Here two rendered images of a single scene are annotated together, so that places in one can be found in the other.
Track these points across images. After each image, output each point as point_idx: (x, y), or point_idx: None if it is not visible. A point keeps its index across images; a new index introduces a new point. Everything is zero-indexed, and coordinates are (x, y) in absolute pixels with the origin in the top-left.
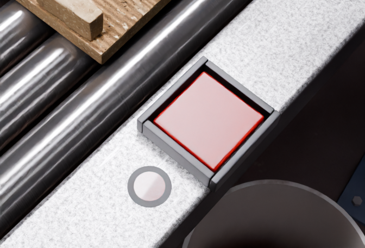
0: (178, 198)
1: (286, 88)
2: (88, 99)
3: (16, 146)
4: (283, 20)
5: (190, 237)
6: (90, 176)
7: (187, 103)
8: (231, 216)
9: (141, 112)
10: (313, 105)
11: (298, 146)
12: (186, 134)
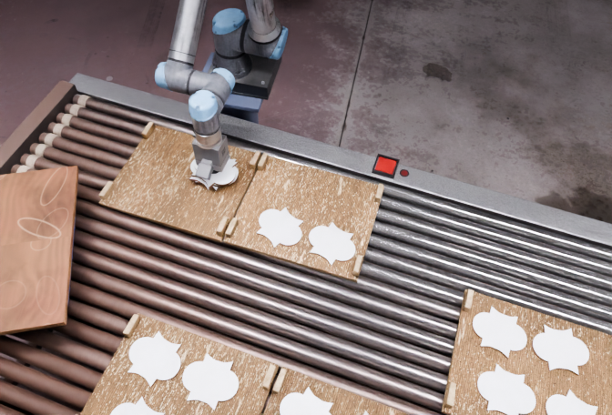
0: (403, 167)
1: (367, 156)
2: (392, 188)
3: (410, 197)
4: (350, 161)
5: None
6: (408, 183)
7: (384, 169)
8: None
9: (389, 179)
10: None
11: None
12: (392, 167)
